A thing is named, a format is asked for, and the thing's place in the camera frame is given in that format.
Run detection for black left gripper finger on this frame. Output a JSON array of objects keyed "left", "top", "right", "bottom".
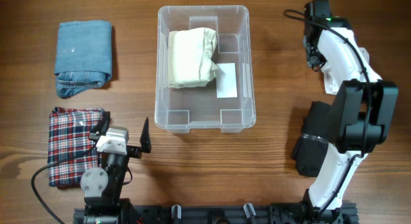
[
  {"left": 139, "top": 117, "right": 152, "bottom": 153},
  {"left": 88, "top": 111, "right": 110, "bottom": 141}
]

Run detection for white t-shirt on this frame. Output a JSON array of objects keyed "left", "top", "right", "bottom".
[{"left": 321, "top": 47, "right": 370, "bottom": 95}]

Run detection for cream cloth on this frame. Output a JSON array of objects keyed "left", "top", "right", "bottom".
[{"left": 168, "top": 27, "right": 218, "bottom": 89}]

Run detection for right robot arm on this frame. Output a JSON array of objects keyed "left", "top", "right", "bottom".
[{"left": 304, "top": 0, "right": 399, "bottom": 219}]

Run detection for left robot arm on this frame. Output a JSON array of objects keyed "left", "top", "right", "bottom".
[{"left": 73, "top": 112, "right": 152, "bottom": 224}]

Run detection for folded red plaid shirt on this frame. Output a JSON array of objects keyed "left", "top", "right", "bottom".
[{"left": 48, "top": 107, "right": 105, "bottom": 189}]

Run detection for folded blue denim jeans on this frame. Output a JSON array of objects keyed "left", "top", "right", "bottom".
[{"left": 55, "top": 20, "right": 112, "bottom": 99}]

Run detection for clear plastic storage bin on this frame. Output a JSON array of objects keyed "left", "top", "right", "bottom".
[{"left": 154, "top": 5, "right": 256, "bottom": 134}]

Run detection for white label in bin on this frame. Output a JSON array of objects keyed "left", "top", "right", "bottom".
[{"left": 216, "top": 63, "right": 238, "bottom": 98}]

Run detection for folded black garment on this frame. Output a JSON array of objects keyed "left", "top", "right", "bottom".
[{"left": 291, "top": 101, "right": 331, "bottom": 177}]

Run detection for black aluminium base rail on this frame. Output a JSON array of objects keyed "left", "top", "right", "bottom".
[{"left": 73, "top": 201, "right": 359, "bottom": 224}]

